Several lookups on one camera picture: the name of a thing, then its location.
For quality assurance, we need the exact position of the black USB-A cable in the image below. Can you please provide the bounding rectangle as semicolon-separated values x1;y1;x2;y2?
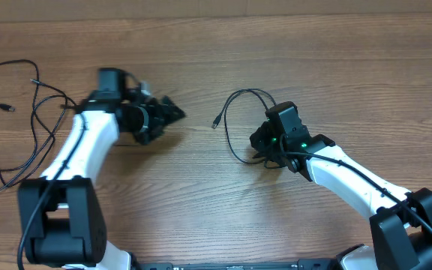
0;78;78;201

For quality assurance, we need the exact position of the black USB-C cable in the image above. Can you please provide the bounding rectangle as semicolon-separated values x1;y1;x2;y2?
0;58;41;188

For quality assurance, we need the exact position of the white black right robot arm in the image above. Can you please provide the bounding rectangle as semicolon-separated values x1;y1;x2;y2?
250;101;432;269

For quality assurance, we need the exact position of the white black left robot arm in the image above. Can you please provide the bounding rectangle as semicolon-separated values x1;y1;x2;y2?
16;67;185;269

